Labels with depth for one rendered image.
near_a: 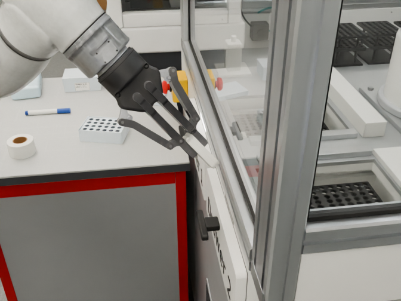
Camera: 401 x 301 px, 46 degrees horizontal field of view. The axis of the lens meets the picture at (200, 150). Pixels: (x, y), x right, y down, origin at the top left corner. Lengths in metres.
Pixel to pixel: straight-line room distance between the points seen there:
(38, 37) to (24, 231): 0.80
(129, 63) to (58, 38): 0.11
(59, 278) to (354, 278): 1.06
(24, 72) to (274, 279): 0.49
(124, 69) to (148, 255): 0.86
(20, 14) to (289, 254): 0.48
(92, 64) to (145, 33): 1.13
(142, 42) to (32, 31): 1.14
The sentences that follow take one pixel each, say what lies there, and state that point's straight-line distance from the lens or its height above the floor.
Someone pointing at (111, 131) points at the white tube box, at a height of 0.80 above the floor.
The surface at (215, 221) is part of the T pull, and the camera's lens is 0.84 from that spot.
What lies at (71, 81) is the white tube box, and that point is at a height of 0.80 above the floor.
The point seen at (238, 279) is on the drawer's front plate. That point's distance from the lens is 0.74.
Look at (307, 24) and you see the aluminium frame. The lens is 0.44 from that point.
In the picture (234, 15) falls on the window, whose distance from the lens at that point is 0.78.
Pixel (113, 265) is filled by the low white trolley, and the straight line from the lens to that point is 1.51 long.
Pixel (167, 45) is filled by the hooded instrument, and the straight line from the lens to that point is 1.86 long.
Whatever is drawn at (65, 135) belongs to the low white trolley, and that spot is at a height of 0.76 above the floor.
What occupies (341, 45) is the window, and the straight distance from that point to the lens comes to 0.48.
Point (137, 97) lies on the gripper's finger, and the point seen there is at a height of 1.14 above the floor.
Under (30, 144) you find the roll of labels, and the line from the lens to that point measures 1.35.
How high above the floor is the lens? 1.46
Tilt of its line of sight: 32 degrees down
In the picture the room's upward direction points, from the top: straight up
